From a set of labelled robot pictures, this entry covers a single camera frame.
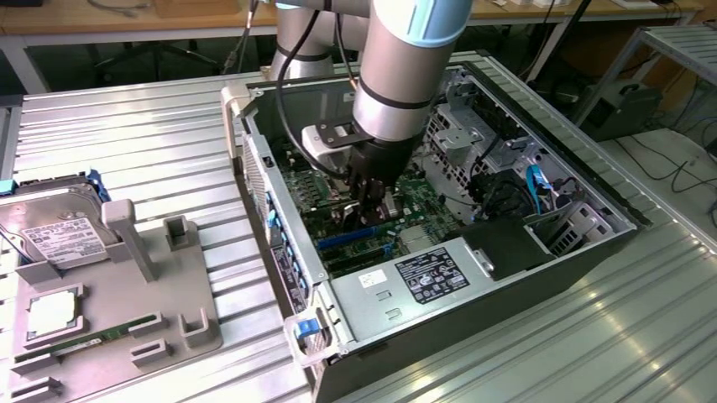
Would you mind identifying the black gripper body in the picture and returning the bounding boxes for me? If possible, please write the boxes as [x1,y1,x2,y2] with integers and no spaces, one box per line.
[342,137,419,192]

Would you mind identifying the black graphics card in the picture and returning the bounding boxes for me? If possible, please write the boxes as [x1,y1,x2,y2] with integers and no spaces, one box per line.
[327,191,408,233]

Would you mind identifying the green motherboard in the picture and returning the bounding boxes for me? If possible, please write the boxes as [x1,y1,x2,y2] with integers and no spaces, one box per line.
[274,138,467,281]

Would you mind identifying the blue expansion slot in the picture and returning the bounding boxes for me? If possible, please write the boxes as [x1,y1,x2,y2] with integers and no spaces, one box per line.
[315,225,379,252]

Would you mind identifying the silver chipset heatsink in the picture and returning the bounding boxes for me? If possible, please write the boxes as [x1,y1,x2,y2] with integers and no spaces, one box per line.
[398,228,437,249]

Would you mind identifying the silver metal disk bay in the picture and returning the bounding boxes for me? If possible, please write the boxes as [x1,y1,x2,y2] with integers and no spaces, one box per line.
[421,102,534,207]

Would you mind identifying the black plastic shroud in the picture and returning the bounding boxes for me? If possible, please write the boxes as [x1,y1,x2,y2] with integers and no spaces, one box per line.
[441,213,554,283]

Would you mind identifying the grey power supply unit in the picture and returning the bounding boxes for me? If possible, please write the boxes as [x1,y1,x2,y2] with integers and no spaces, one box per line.
[328,237,498,344]

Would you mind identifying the open black PC case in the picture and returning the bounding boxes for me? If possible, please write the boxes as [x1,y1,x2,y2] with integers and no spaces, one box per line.
[220,60,654,403]

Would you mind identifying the black box on floor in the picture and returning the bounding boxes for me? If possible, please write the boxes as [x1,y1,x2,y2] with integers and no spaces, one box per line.
[583,81,664,143]

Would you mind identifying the wooden desk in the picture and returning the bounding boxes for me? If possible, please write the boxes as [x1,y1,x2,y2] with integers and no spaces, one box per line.
[0,0,702,48]

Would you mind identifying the grey parts rack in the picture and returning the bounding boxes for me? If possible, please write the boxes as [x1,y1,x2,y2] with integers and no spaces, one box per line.
[0,199,226,403]

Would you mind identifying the hard disk with blue caddy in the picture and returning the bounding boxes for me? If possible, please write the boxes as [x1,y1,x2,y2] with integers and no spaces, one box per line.
[0,169,112,270]

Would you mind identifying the metal slat shelf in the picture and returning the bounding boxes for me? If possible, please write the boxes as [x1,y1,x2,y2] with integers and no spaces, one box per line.
[606,24,717,111]

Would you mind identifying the green RAM stick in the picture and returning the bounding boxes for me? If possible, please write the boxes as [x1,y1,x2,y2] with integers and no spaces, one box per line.
[12,314,157,364]

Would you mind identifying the silver CPU chip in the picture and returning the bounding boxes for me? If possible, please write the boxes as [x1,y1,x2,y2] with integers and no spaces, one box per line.
[25,290,80,336]

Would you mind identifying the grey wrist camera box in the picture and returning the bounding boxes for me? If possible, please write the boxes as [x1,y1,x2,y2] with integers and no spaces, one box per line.
[300,120,366,174]

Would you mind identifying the black wire bundle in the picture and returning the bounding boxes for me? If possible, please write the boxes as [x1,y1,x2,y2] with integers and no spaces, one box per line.
[469,170,533,220]

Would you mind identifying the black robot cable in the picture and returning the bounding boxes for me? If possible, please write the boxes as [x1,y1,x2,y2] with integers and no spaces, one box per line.
[275,8,350,181]

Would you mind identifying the blue disk wire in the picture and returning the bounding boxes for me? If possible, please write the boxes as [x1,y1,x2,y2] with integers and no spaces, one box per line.
[525,164,554,218]

